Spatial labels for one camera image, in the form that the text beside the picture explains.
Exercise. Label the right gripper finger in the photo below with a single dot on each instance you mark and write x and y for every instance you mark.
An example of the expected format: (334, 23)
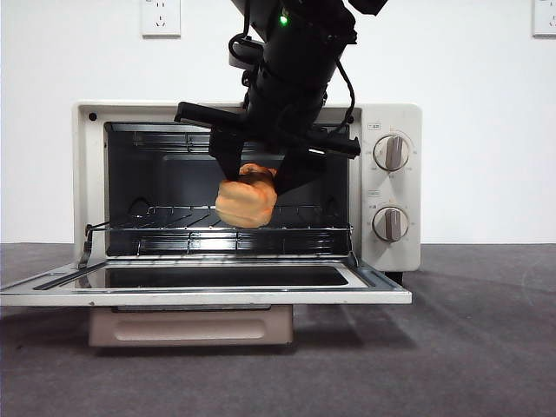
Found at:
(297, 169)
(227, 152)

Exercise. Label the golden brown bread roll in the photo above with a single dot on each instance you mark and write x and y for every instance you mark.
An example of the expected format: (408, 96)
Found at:
(245, 204)

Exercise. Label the beige oven temperature knob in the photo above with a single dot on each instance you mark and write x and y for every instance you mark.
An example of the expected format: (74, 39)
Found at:
(392, 153)

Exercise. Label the white Toshiba toaster oven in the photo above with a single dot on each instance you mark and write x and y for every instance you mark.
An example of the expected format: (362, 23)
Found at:
(391, 117)

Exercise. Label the beige oven timer knob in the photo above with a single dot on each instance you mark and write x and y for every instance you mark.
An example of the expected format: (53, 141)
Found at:
(391, 224)

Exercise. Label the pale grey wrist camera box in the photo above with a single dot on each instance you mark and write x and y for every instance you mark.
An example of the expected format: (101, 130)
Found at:
(236, 61)

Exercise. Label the white wall socket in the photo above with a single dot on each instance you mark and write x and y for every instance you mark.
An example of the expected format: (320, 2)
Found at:
(160, 19)
(545, 19)

